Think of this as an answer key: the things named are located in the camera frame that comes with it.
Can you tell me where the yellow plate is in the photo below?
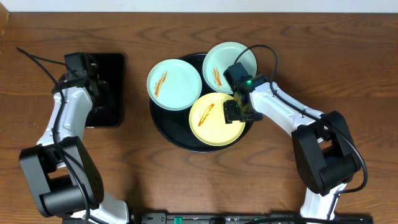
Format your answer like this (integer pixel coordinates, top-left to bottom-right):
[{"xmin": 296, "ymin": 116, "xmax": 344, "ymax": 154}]
[{"xmin": 188, "ymin": 92, "xmax": 246, "ymax": 146}]

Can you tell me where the light blue plate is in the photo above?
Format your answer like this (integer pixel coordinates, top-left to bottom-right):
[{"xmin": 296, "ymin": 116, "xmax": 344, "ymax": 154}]
[
  {"xmin": 147, "ymin": 59, "xmax": 202, "ymax": 111},
  {"xmin": 202, "ymin": 42, "xmax": 247, "ymax": 95}
]

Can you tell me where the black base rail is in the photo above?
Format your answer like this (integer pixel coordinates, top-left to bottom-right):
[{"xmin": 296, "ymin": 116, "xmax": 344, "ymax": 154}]
[{"xmin": 139, "ymin": 212, "xmax": 374, "ymax": 224}]

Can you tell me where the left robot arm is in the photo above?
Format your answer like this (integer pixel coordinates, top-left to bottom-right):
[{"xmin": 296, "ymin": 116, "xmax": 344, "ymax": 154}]
[{"xmin": 19, "ymin": 70, "xmax": 129, "ymax": 223}]

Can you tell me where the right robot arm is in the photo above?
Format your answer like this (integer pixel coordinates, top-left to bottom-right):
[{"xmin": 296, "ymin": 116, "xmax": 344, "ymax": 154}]
[{"xmin": 224, "ymin": 72, "xmax": 368, "ymax": 220}]

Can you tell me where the round black tray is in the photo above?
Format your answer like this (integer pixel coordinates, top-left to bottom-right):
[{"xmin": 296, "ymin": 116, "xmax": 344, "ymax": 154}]
[{"xmin": 149, "ymin": 52, "xmax": 253, "ymax": 152}]

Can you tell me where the black rectangular bin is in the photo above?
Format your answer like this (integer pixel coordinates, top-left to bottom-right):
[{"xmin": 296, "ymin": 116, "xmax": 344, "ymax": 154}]
[{"xmin": 85, "ymin": 53, "xmax": 126, "ymax": 128}]

